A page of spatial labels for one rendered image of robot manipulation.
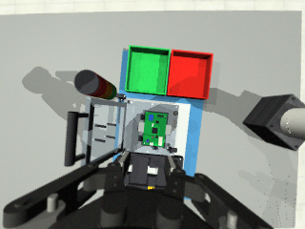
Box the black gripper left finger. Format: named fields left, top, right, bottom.
left=3, top=152, right=131, bottom=229

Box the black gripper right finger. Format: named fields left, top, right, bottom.
left=156, top=156, right=274, bottom=229

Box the green circuit board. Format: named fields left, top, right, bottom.
left=142, top=112, right=167, bottom=147

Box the green bin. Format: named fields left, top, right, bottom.
left=125, top=45, right=171, bottom=96

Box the red bin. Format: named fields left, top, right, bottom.
left=166, top=50, right=214, bottom=100

